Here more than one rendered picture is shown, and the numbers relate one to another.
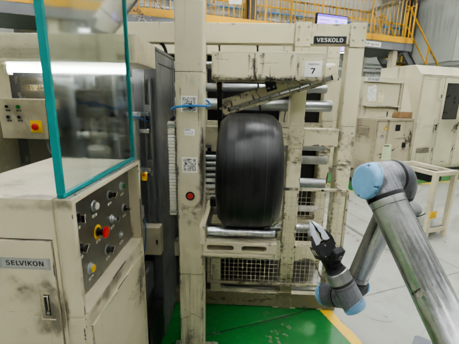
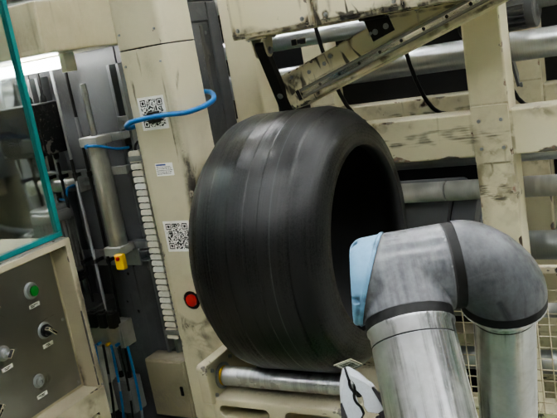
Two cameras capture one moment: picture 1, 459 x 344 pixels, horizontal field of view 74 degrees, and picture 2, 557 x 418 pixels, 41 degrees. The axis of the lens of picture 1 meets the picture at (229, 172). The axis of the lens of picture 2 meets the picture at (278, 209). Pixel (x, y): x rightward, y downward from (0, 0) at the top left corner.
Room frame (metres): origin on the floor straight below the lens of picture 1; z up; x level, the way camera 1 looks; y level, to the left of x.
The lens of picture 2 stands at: (0.08, -0.81, 1.61)
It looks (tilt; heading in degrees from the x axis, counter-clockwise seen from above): 12 degrees down; 28
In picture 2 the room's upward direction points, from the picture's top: 10 degrees counter-clockwise
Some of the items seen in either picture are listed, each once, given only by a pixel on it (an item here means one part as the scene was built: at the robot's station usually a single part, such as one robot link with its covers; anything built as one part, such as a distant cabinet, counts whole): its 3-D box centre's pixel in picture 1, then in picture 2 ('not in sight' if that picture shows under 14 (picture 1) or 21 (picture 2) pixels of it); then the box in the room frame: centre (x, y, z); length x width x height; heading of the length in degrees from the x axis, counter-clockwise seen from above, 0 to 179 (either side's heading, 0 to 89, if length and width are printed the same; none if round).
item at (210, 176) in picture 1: (207, 175); not in sight; (1.91, 0.14, 1.05); 0.20 x 0.15 x 0.30; 88
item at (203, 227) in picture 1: (207, 220); (249, 348); (1.53, 0.11, 0.90); 0.40 x 0.03 x 0.10; 178
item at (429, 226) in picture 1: (417, 197); not in sight; (3.56, -2.32, 0.40); 0.60 x 0.35 x 0.80; 20
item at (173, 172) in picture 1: (174, 168); (161, 244); (1.49, 0.28, 1.19); 0.05 x 0.04 x 0.48; 178
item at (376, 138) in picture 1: (380, 151); not in sight; (5.74, -2.87, 0.62); 0.91 x 0.58 x 1.25; 110
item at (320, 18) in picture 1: (330, 33); not in sight; (5.31, -1.59, 2.60); 0.60 x 0.05 x 0.55; 110
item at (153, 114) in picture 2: (191, 104); (170, 109); (1.51, 0.19, 1.51); 0.19 x 0.19 x 0.06; 88
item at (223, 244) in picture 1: (239, 244); (290, 406); (1.38, -0.06, 0.83); 0.36 x 0.09 x 0.06; 88
